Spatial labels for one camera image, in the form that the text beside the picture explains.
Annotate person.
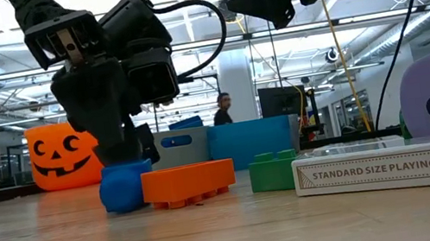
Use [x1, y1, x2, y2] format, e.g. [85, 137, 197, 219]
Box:
[209, 90, 237, 128]

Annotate light grey plastic bin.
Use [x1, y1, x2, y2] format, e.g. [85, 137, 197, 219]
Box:
[147, 124, 214, 171]

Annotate small dark green brick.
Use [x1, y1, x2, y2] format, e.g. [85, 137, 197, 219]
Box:
[395, 109, 414, 141]

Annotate teal plastic bin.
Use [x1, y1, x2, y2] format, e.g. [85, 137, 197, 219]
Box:
[205, 113, 298, 176]

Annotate smoky dark grey bin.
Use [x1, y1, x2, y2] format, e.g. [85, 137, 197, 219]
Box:
[286, 113, 305, 153]

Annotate yellow hanging cable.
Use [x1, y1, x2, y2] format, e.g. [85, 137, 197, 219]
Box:
[321, 0, 374, 137]

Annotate white square pillar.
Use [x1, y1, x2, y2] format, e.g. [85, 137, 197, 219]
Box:
[214, 47, 262, 125]

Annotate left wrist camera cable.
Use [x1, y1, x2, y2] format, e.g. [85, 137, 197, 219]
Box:
[123, 0, 235, 87]

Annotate small green toy brick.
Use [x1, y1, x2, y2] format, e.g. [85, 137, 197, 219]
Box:
[245, 147, 304, 196]

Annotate round black ceiling fixture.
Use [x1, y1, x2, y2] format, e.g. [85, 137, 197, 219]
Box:
[322, 46, 341, 65]

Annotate black computer monitor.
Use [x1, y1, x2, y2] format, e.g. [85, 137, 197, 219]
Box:
[256, 81, 310, 121]

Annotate clear-lidded white card case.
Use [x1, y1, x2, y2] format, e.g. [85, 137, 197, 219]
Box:
[296, 131, 408, 165]

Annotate blue rounded toy block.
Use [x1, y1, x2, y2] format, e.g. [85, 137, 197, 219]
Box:
[94, 157, 159, 217]

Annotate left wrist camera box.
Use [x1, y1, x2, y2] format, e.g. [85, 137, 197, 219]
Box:
[123, 46, 183, 109]

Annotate black ceiling cable reel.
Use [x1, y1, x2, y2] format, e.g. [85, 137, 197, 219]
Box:
[215, 0, 237, 23]

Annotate white playing cards box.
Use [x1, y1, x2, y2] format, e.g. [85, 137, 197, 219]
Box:
[290, 138, 430, 216]

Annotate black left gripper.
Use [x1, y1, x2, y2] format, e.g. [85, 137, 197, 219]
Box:
[19, 0, 193, 182]

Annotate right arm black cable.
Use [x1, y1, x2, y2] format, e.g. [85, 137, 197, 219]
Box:
[353, 0, 430, 132]

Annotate orange pumpkin face bucket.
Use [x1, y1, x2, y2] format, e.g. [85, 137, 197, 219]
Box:
[22, 116, 107, 195]

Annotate red-orange toy brick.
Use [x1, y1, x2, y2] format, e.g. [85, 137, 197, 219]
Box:
[138, 156, 240, 214]

